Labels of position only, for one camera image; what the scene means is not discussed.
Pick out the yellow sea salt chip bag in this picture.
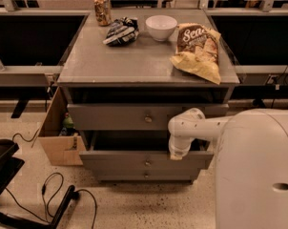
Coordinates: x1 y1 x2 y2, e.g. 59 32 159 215
170 23 221 85

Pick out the cardboard box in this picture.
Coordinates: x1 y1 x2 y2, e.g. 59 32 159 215
38 88 85 166

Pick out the green bottle in box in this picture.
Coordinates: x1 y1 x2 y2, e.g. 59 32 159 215
62 113 74 129

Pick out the grey drawer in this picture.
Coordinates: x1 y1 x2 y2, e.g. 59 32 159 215
79 131 214 171
94 168 200 182
68 103 228 131

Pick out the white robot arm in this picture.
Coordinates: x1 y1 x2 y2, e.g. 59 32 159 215
168 108 288 229

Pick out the gold soda can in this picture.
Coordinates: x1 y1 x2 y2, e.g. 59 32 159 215
93 0 112 26

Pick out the white ceramic bowl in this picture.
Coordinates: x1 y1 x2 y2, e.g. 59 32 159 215
146 15 177 41

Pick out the grey drawer cabinet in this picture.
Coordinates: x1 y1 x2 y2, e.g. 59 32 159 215
57 8 241 183

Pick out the grey bottom drawer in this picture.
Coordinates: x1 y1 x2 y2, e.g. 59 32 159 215
94 168 200 182

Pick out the black chair base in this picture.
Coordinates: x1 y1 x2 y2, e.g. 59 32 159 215
0 139 78 229

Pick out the dark crumpled snack bag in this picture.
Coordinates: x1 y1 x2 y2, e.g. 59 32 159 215
103 17 139 47

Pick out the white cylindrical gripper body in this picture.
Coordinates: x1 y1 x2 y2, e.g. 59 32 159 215
169 135 193 157

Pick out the black floor cable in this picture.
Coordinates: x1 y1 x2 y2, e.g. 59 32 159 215
4 172 98 229

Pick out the grey top drawer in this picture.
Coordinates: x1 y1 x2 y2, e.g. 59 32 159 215
68 103 228 131

